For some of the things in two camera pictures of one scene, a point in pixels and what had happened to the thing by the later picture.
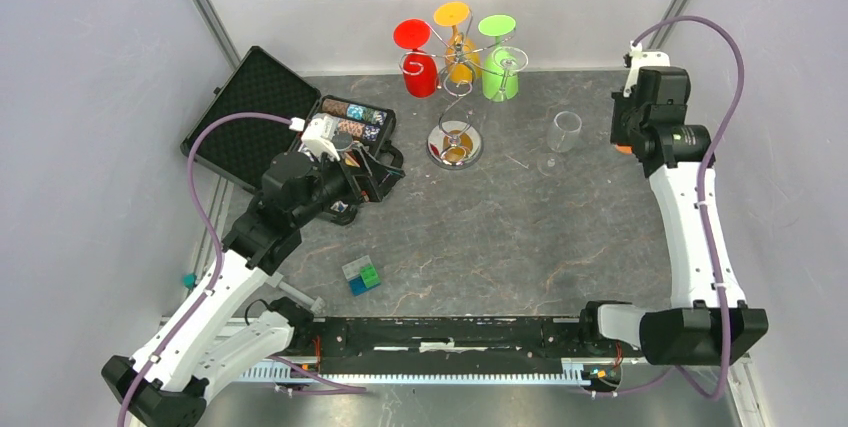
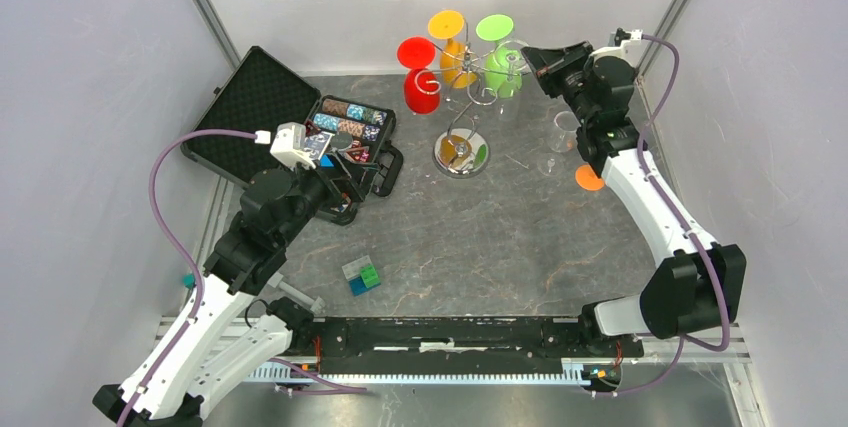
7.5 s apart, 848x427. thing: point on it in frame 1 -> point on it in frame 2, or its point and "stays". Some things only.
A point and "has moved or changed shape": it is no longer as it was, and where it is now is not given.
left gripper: [373, 179] -> [339, 183]
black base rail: [500, 349] stays
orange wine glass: [624, 148] has moved or changed shape
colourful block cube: [361, 276] stays
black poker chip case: [239, 148] stays
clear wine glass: [562, 136] stays
